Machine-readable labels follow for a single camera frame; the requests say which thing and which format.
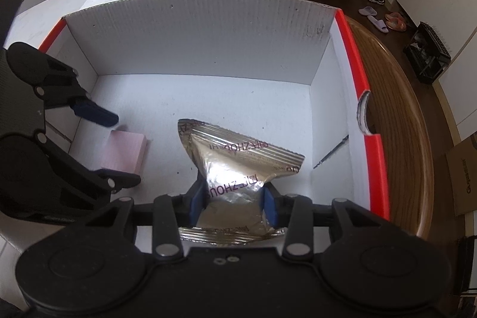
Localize pink sticky note pad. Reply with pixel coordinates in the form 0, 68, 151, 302
100, 130, 147, 175

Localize gold foil snack packet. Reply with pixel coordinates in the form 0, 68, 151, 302
178, 119, 305, 245

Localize red cardboard box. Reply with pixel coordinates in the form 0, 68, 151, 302
38, 0, 391, 218

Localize cardboard box on floor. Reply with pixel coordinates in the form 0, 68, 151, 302
446, 133, 477, 216

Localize black shoe rack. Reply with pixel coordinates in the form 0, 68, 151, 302
403, 22, 451, 85

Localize purple slippers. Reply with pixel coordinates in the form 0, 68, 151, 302
358, 7, 389, 34

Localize white tall cabinet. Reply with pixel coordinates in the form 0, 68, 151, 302
387, 0, 476, 139

